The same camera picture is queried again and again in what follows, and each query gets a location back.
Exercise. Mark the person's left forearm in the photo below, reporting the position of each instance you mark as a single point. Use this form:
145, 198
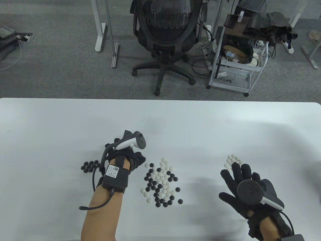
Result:
102, 218

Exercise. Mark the mixed black white go stones pile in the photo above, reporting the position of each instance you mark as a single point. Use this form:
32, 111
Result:
163, 182

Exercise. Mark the grey metal floor foot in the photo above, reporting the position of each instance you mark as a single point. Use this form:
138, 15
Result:
311, 59

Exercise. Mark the black cloth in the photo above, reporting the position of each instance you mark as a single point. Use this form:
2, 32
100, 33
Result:
268, 22

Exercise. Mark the grey white left hand controller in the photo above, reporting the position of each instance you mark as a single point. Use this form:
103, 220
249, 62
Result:
139, 141

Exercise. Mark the small white bottle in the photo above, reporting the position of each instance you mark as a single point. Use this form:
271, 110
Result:
241, 17

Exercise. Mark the sorted white go stones group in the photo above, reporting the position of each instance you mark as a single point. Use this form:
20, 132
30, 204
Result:
232, 158

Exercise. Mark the grey white hand controller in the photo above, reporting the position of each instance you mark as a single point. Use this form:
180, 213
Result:
249, 190
139, 141

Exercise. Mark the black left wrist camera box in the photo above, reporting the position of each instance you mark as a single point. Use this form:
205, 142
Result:
115, 178

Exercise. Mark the tan shoe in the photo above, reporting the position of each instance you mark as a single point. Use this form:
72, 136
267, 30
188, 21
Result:
315, 35

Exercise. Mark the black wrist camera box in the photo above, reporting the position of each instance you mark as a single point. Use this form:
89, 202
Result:
292, 238
115, 178

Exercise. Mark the white power strip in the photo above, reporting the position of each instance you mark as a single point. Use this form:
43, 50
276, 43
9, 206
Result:
288, 47

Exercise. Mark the black power adapter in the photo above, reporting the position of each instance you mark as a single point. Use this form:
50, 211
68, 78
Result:
204, 13

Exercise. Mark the person's left hand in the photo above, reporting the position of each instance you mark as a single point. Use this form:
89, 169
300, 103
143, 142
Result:
136, 159

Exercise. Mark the floor socket box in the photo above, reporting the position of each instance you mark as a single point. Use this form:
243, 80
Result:
25, 37

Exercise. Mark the aluminium profile post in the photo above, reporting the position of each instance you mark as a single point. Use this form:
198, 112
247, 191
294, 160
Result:
114, 55

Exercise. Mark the person's right hand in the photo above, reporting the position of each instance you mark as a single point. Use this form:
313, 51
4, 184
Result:
242, 209

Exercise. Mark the white desk leg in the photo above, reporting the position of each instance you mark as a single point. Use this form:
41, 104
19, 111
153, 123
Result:
298, 17
100, 37

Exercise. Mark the sorted black go stones group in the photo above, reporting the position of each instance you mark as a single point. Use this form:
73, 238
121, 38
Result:
90, 166

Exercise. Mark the grey white right hand controller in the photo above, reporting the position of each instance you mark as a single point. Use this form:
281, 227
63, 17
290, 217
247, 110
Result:
249, 190

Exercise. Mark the black mesh office chair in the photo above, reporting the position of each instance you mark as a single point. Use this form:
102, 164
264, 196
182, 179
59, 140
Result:
163, 54

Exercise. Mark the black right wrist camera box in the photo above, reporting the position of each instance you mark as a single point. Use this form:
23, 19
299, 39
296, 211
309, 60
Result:
292, 238

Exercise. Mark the white utility cart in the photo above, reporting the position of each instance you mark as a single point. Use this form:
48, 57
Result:
230, 86

